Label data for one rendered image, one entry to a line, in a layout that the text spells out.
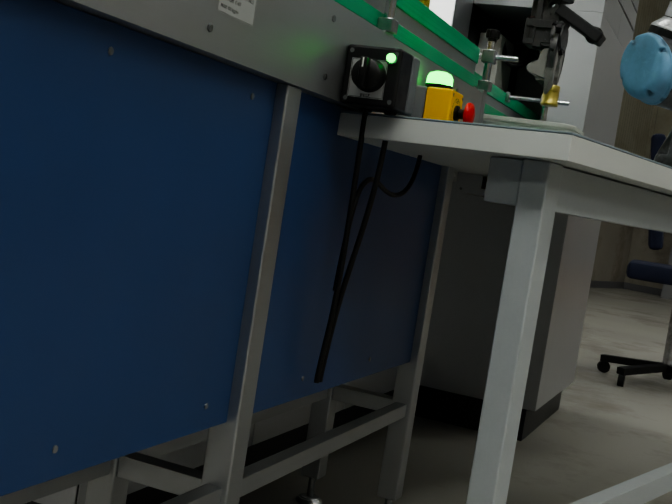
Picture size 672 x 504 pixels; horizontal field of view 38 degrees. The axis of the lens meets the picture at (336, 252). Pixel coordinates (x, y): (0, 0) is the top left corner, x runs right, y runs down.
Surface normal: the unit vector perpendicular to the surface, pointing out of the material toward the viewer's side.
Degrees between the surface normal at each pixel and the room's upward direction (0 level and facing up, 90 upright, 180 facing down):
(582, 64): 90
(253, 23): 90
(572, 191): 90
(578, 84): 90
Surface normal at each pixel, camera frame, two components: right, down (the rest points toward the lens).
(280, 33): 0.91, 0.17
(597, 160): 0.79, 0.16
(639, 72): -0.88, -0.03
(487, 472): -0.59, -0.04
